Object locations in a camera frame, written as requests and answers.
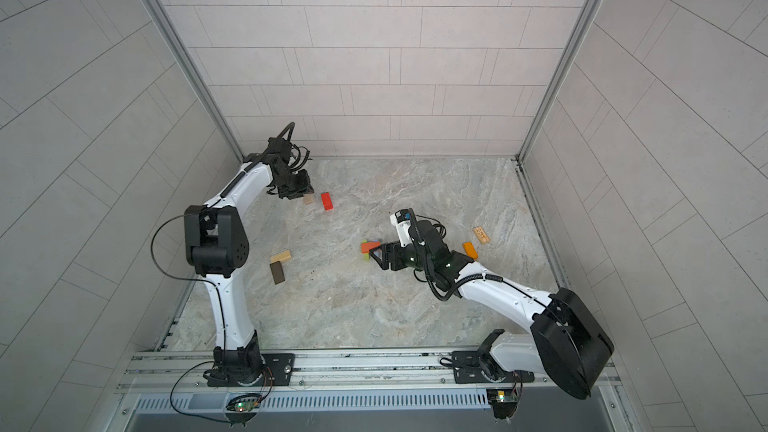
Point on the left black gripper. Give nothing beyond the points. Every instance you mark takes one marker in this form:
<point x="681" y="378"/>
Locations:
<point x="304" y="186"/>

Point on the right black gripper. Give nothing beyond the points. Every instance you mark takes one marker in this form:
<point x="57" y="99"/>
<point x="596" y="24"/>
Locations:
<point x="389" y="249"/>

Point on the green wood block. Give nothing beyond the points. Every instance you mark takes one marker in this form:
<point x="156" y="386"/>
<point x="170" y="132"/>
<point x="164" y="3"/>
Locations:
<point x="365" y="254"/>

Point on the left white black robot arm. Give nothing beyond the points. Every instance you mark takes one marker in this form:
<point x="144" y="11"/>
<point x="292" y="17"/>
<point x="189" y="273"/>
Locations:
<point x="217" y="247"/>

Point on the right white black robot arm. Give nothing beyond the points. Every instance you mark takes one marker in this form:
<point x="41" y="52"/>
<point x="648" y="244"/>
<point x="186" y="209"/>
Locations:
<point x="568" y="344"/>

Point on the red wood block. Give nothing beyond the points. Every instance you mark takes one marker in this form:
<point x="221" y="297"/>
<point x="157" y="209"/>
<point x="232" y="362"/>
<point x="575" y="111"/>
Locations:
<point x="327" y="201"/>

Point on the light natural wood block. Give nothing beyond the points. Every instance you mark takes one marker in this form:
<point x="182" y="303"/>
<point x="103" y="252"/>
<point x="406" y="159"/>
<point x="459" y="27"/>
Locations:
<point x="281" y="257"/>

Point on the yellow orange wood block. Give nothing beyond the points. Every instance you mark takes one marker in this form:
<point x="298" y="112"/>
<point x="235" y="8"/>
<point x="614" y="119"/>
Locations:
<point x="470" y="250"/>

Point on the dark brown wood block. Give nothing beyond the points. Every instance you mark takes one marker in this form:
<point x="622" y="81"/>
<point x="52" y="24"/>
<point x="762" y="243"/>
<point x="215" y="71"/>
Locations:
<point x="277" y="271"/>

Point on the engraved natural wood block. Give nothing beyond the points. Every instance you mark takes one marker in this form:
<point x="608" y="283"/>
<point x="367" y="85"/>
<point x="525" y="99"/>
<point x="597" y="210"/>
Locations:
<point x="481" y="235"/>

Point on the right circuit board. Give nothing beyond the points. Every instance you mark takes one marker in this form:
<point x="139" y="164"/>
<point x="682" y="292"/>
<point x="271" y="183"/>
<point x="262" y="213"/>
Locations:
<point x="503" y="402"/>

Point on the circuit board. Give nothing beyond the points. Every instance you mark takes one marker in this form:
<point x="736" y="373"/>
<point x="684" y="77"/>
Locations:
<point x="503" y="402"/>
<point x="241" y="409"/>

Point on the left circuit board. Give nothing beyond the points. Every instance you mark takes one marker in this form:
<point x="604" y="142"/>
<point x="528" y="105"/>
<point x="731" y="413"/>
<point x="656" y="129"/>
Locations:
<point x="241" y="409"/>

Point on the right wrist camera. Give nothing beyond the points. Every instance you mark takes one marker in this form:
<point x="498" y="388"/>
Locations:
<point x="402" y="221"/>

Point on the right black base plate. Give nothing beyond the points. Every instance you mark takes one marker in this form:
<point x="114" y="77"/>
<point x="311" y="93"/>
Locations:
<point x="466" y="369"/>

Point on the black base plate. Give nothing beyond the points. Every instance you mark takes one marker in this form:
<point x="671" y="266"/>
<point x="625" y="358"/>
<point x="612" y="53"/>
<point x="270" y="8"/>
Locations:
<point x="271" y="369"/>
<point x="466" y="369"/>

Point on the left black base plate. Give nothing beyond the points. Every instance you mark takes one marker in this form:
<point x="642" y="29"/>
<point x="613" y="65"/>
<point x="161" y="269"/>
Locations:
<point x="271" y="369"/>

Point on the aluminium mounting rail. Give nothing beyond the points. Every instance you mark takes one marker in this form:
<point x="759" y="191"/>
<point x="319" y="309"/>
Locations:
<point x="324" y="369"/>

